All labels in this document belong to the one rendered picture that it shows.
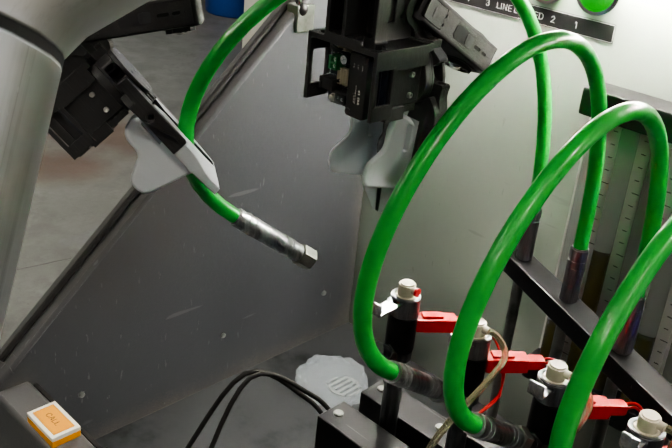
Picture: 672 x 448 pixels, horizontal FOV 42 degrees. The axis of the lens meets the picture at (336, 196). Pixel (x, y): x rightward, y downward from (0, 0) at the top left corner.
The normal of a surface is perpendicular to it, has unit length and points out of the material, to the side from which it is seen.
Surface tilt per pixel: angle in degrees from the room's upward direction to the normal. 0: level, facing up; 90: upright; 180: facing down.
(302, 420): 0
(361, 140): 87
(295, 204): 90
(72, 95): 77
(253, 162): 90
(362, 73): 90
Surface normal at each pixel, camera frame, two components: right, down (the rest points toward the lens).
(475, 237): -0.71, 0.22
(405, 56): 0.70, 0.35
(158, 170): 0.14, 0.17
